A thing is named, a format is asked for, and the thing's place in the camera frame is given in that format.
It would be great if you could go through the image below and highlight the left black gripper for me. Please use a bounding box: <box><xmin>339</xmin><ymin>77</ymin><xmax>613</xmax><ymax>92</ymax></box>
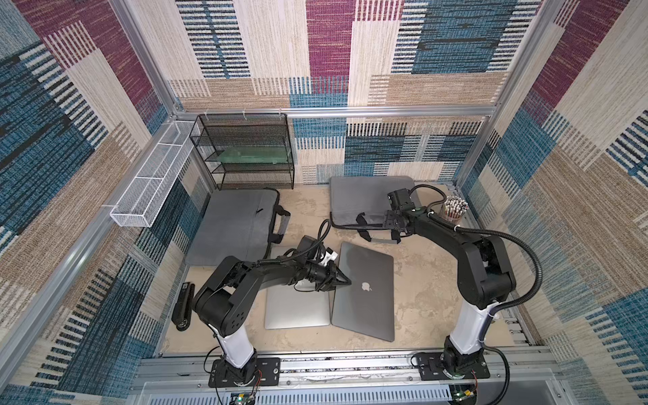
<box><xmin>305</xmin><ymin>262</ymin><xmax>353</xmax><ymax>294</ymax></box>

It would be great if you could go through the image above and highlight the grey laptop bag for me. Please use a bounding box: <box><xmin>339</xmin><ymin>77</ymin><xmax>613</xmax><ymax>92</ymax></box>
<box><xmin>185</xmin><ymin>187</ymin><xmax>290</xmax><ymax>268</ymax></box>
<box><xmin>329</xmin><ymin>175</ymin><xmax>414</xmax><ymax>244</ymax></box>

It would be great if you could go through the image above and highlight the silver laptop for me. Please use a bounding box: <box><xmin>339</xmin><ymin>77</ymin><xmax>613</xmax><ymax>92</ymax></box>
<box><xmin>264</xmin><ymin>245</ymin><xmax>332</xmax><ymax>331</ymax></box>
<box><xmin>332</xmin><ymin>241</ymin><xmax>395</xmax><ymax>342</ymax></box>

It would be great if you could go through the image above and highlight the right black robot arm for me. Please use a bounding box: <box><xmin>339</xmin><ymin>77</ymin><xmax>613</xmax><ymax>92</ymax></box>
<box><xmin>384</xmin><ymin>188</ymin><xmax>516</xmax><ymax>379</ymax></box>

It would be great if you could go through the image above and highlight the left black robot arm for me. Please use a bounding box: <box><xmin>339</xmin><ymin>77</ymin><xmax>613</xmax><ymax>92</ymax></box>
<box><xmin>191</xmin><ymin>236</ymin><xmax>352</xmax><ymax>389</ymax></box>

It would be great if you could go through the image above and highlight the cup of pencils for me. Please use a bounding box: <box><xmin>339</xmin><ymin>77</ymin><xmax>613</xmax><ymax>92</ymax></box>
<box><xmin>439</xmin><ymin>196</ymin><xmax>468</xmax><ymax>224</ymax></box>

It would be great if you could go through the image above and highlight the green tray on shelf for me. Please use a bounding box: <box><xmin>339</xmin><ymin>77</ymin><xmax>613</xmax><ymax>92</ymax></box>
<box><xmin>207</xmin><ymin>147</ymin><xmax>289</xmax><ymax>164</ymax></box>

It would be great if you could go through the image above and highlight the black stapler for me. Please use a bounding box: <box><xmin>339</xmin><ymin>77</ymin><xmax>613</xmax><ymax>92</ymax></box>
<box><xmin>171</xmin><ymin>282</ymin><xmax>195</xmax><ymax>332</ymax></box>

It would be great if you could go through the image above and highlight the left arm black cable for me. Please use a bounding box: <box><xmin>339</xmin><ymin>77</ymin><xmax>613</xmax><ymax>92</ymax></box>
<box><xmin>252</xmin><ymin>218</ymin><xmax>332</xmax><ymax>267</ymax></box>

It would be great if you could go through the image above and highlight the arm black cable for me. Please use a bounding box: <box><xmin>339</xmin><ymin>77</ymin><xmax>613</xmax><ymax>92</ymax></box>
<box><xmin>252</xmin><ymin>218</ymin><xmax>332</xmax><ymax>267</ymax></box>
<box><xmin>408</xmin><ymin>183</ymin><xmax>543</xmax><ymax>405</ymax></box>

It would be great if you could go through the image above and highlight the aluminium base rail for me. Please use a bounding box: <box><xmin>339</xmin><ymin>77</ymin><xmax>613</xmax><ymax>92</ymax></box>
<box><xmin>127</xmin><ymin>347</ymin><xmax>575</xmax><ymax>404</ymax></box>

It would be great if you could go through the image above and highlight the black wire mesh shelf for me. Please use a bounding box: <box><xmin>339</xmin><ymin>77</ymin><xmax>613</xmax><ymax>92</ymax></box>
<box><xmin>190</xmin><ymin>113</ymin><xmax>295</xmax><ymax>191</ymax></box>

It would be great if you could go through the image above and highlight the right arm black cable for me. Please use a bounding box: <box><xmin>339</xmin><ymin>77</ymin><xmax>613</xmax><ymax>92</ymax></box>
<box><xmin>408</xmin><ymin>183</ymin><xmax>543</xmax><ymax>405</ymax></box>

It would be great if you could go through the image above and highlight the white wire mesh basket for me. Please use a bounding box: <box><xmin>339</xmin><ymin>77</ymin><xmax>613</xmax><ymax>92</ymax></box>
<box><xmin>110</xmin><ymin>121</ymin><xmax>192</xmax><ymax>228</ymax></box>

